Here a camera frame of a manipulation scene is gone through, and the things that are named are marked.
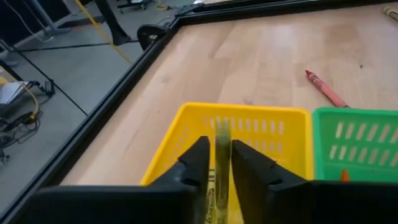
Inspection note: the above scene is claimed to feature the green plastic basket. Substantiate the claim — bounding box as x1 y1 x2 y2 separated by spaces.
311 106 398 184

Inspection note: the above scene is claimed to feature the black power adapter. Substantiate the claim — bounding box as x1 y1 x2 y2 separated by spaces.
43 79 57 96

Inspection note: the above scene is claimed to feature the yellow hanging cable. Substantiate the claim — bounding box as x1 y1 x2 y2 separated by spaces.
73 0 135 65

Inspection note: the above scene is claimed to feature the yellow plastic basket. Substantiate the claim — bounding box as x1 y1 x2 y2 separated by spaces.
139 101 315 224

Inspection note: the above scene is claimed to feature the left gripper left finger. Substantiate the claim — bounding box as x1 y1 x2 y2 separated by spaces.
148 135 211 224

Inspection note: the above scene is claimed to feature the black floor cable bundle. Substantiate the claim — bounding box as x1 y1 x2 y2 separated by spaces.
0 110 43 147

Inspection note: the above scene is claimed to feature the golden yellow crayon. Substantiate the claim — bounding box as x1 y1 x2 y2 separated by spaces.
382 5 398 22

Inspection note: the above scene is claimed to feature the pink crayon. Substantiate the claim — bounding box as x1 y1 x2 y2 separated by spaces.
304 69 350 109

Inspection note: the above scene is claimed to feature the yellow floor cable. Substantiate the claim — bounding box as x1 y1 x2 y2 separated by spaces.
21 83 42 122

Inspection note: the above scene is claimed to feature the orange crayon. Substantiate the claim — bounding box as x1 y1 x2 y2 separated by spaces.
339 168 351 183

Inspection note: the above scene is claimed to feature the black stand leg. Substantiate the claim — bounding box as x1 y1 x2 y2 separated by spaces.
94 0 132 47

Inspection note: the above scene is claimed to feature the black rail clamp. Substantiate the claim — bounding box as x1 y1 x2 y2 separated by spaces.
136 24 168 51

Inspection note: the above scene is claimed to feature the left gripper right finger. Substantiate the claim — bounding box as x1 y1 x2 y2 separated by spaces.
231 139 308 224

